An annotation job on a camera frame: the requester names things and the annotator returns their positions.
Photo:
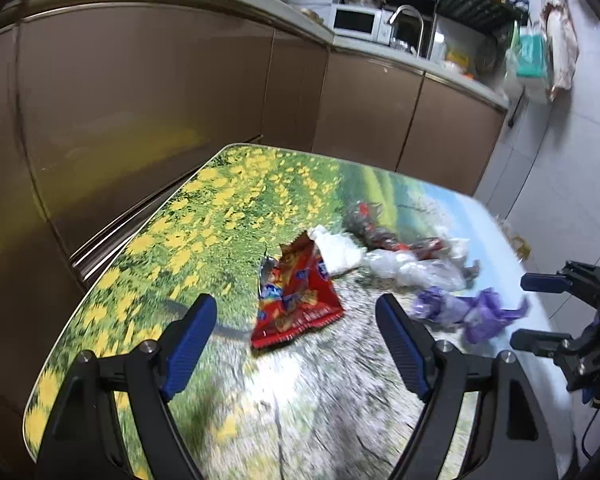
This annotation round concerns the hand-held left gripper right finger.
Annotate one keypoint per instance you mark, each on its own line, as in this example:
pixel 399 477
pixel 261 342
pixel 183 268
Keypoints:
pixel 401 345

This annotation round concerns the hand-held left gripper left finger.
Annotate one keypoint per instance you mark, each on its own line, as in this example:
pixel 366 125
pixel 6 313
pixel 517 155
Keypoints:
pixel 192 340

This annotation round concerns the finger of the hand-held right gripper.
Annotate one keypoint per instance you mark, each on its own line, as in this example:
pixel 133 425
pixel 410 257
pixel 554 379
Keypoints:
pixel 535 340
pixel 545 281

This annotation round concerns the purple wrapper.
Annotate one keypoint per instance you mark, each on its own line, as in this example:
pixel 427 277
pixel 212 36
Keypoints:
pixel 460 310

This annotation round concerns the clear plastic bag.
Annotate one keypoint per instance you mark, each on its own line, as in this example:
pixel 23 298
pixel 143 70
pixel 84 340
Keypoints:
pixel 415 270

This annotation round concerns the red snack packet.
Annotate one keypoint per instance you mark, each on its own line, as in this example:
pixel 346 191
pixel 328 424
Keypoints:
pixel 295 300

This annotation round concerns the grey plastic bag red tie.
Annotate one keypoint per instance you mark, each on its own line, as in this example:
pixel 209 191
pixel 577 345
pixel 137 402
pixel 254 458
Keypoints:
pixel 380 232

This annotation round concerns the white crumpled tissue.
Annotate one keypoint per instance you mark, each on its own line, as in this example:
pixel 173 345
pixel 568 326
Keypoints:
pixel 337 252

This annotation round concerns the green white hanging bag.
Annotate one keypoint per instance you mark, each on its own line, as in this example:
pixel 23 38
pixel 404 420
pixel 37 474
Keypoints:
pixel 530 52

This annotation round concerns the metal colander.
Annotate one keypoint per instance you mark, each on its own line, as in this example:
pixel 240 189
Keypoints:
pixel 486 57

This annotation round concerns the brown kitchen cabinet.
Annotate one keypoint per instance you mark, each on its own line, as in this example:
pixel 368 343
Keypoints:
pixel 130 110

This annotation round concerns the beige hanging bag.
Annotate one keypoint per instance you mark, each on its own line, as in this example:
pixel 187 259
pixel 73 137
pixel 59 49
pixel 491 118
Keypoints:
pixel 562 35

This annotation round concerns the chrome faucet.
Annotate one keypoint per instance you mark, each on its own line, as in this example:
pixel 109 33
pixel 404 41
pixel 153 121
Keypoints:
pixel 409 12

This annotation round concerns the white microwave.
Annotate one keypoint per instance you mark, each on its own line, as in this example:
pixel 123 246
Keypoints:
pixel 357 21

